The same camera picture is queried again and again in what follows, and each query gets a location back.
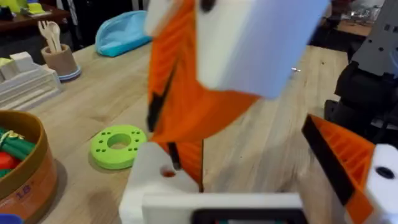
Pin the wooden fork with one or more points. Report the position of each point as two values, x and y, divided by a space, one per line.
46 32

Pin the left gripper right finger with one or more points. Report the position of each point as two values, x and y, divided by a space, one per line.
348 155

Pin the dark wooden side table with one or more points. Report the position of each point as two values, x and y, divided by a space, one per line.
28 20

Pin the brown cutlery cup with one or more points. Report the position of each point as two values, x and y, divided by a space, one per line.
62 63

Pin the blue electric screwdriver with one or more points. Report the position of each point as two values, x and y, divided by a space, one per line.
9 219

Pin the brown tub with toys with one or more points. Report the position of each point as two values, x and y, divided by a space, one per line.
28 174

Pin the small silver screw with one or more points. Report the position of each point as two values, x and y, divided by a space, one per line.
296 70

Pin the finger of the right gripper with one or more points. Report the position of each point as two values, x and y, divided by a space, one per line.
248 43
158 18

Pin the blue zip bag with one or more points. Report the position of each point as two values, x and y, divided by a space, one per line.
122 34

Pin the green disc with holes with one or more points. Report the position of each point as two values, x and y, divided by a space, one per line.
102 152

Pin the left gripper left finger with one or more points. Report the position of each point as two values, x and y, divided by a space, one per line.
146 183

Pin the yellow-green toy heap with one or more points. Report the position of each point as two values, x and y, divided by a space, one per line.
18 5

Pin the wooden spoon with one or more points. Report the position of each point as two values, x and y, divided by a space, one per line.
56 32

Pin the grey perforated wrist plate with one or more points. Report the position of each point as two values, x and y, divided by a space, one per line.
377 40

